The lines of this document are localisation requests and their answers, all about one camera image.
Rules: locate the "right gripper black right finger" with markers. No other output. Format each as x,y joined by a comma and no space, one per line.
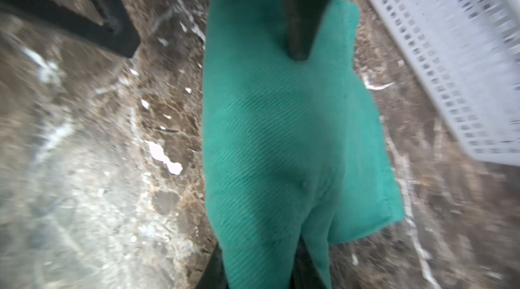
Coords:
305,274

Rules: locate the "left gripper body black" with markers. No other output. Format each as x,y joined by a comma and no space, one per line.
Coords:
117,33

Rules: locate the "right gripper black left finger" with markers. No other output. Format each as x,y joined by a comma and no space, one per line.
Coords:
214,276

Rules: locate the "green long pants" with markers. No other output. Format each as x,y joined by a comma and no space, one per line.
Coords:
292,151

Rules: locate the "white plastic basket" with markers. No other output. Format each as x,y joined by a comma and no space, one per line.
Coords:
465,54

